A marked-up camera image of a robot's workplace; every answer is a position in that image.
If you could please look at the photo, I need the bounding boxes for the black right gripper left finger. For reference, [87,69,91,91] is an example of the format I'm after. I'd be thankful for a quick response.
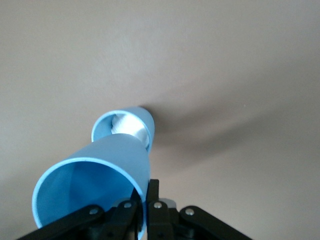
[16,199,139,240]

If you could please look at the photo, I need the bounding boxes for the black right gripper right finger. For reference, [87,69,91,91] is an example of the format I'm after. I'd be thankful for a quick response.
[145,178,254,240]

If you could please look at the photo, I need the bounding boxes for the paper-filled blue plastic cup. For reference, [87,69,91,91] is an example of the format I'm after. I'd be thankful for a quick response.
[90,106,156,152]

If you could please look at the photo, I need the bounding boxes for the crumpled white paper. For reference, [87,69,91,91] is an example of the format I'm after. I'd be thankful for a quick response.
[109,113,151,149]

